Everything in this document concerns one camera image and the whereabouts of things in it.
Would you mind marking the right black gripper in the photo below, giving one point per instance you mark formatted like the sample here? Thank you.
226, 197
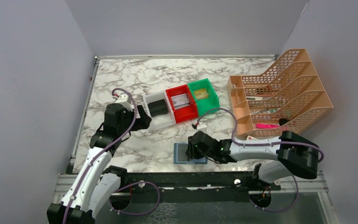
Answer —
197, 148

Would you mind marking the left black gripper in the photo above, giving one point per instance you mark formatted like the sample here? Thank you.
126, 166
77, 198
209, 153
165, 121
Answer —
141, 120

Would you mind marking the blue card holder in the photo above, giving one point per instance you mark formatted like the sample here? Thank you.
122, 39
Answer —
191, 161

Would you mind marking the gold credit card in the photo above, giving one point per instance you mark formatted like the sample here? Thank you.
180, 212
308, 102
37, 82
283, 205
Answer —
201, 94

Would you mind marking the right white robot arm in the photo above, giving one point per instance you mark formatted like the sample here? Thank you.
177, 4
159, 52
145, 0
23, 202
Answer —
288, 154

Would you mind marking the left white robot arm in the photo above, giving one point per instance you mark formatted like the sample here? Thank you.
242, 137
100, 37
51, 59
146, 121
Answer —
95, 181

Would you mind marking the stack of cards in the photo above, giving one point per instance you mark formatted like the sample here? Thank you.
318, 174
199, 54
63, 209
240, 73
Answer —
180, 101

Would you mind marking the black wallet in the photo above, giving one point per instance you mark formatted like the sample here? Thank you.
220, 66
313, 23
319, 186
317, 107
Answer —
158, 107

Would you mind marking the white plastic bin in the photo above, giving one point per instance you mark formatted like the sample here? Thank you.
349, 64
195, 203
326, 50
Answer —
161, 120

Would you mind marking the red plastic bin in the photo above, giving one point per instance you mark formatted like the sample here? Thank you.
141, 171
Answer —
184, 113

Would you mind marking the green plastic bin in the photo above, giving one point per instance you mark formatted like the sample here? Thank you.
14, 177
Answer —
205, 104

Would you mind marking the white red box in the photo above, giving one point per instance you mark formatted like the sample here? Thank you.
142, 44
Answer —
251, 138

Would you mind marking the pink marker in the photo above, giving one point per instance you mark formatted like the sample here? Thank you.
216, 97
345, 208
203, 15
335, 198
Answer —
266, 126

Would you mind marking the pens in organizer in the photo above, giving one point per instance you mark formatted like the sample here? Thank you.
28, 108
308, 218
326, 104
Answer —
265, 110

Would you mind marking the orange file organizer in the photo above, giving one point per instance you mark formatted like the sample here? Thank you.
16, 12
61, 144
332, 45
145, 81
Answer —
296, 90

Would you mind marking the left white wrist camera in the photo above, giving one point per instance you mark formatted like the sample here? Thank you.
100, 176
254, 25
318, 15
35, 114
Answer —
125, 101

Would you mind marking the black mounting rail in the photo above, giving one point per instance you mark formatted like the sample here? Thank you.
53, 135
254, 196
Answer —
190, 187

